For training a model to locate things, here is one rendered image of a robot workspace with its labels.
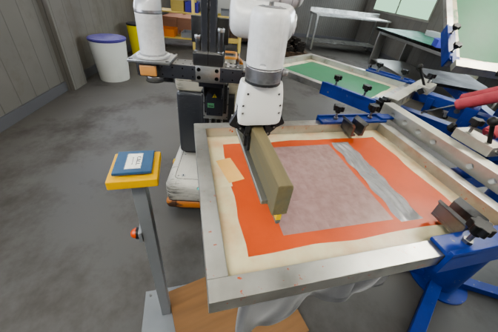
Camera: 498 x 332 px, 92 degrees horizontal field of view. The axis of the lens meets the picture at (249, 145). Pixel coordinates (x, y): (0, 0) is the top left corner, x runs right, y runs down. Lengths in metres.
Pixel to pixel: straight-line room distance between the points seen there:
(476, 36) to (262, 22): 1.90
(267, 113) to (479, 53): 1.76
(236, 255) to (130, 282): 1.16
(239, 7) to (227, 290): 0.52
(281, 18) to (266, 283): 0.46
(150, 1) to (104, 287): 1.40
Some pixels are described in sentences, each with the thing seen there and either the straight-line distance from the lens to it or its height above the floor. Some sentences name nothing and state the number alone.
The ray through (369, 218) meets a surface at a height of 0.95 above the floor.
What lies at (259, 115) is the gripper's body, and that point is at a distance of 0.53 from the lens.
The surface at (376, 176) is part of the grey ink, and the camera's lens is 0.84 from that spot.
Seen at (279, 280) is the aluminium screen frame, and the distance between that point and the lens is 0.49.
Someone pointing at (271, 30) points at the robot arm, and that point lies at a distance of 0.46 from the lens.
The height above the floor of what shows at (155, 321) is 0.01.
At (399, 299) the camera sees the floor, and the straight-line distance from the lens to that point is 1.85.
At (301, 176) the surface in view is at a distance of 0.74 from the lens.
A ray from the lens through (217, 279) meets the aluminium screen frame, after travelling 0.48.
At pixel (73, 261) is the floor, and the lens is 1.83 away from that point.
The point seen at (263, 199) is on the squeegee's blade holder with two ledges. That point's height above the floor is 1.08.
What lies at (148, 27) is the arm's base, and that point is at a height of 1.25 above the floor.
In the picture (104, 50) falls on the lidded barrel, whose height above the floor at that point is 0.46.
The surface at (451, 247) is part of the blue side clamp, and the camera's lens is 0.69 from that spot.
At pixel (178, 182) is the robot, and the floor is 0.27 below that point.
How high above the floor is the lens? 1.42
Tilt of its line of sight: 34 degrees down
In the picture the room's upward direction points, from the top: 7 degrees clockwise
